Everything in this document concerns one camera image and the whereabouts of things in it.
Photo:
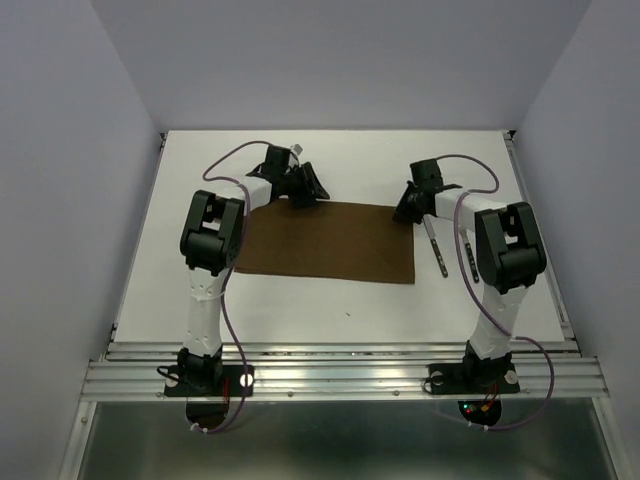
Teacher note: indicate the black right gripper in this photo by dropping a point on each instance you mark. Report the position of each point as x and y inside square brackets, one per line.
[402, 212]

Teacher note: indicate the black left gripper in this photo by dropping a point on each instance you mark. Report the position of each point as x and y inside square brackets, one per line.
[309, 189]

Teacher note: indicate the brown cloth napkin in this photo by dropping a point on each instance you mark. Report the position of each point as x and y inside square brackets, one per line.
[333, 240]

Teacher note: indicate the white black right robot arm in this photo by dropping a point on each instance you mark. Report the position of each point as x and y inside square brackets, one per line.
[500, 254]

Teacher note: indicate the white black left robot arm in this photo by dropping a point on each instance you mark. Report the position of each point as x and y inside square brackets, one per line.
[211, 240]

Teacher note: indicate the silver knife dark handle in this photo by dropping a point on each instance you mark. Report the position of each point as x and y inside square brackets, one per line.
[434, 245]

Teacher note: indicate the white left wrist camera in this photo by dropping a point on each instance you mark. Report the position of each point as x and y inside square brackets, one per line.
[297, 148]

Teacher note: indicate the silver fork dark handle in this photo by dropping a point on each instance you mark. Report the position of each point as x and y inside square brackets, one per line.
[470, 257]

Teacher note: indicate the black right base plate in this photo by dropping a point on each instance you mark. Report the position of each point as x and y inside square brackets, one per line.
[447, 379]

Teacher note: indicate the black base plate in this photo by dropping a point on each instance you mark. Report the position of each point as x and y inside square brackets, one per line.
[447, 379]
[230, 383]

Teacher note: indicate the aluminium rail frame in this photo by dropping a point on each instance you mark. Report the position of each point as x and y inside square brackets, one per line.
[339, 365]

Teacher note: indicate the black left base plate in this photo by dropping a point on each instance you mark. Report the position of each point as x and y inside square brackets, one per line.
[230, 383]

